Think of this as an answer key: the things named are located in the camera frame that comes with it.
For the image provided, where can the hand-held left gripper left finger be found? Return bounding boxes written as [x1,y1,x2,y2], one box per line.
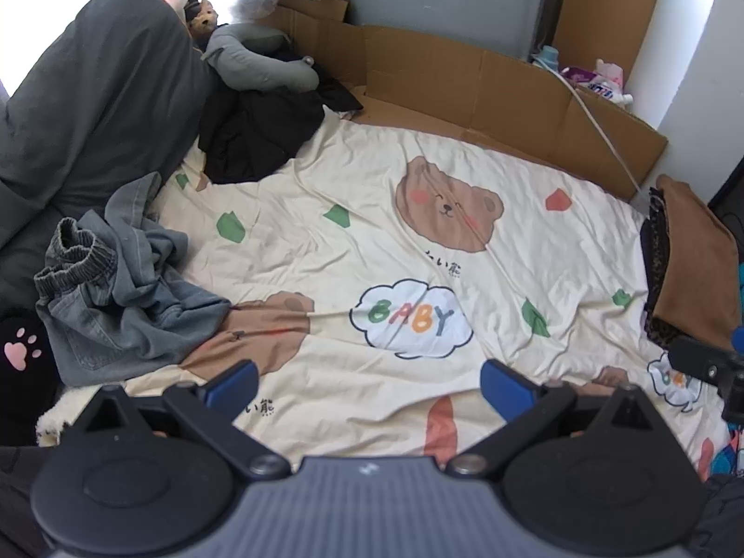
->
[64,359,292,481]

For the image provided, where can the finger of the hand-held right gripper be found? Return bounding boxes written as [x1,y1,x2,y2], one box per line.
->
[668,325,744,387]

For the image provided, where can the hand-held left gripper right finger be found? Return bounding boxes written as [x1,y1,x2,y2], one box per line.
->
[445,359,669,478]

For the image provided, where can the blue denim pants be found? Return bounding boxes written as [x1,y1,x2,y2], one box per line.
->
[33,173,233,387]

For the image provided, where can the black clothes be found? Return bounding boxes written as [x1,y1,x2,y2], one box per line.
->
[198,49,364,184]

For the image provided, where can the teal printed blanket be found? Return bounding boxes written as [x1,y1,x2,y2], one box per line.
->
[712,261,744,478]

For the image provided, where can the brown folded cloth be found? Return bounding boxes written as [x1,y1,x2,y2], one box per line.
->
[654,174,742,350]

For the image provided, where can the dark leopard print cloth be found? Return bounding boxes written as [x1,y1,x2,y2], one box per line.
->
[639,186,675,344]

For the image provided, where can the person's dark clothing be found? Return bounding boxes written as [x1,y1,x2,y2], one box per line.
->
[689,473,744,558]

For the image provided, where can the white fluffy spotted blanket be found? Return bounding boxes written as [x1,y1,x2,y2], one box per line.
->
[35,384,126,448]

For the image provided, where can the cream bear print bedsheet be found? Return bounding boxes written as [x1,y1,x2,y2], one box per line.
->
[125,110,733,480]

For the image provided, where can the black paw print plush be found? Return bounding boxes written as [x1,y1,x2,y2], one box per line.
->
[0,305,59,448]

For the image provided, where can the white purple detergent pouch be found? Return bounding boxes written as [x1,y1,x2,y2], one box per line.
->
[561,65,634,106]

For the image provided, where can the brown cardboard sheet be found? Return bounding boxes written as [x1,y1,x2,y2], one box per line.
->
[256,0,669,201]

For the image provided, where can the dark grey pillow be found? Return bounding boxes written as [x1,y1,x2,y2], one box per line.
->
[0,0,219,303]

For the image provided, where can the grey neck pillow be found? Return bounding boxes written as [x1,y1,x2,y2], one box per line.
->
[200,23,320,94]

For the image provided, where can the brown wooden board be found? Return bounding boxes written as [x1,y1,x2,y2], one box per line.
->
[549,0,669,71]

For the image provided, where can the small plush doll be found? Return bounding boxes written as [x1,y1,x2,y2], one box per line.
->
[183,0,219,47]

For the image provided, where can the white hose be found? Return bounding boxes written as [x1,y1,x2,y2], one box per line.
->
[558,66,643,195]

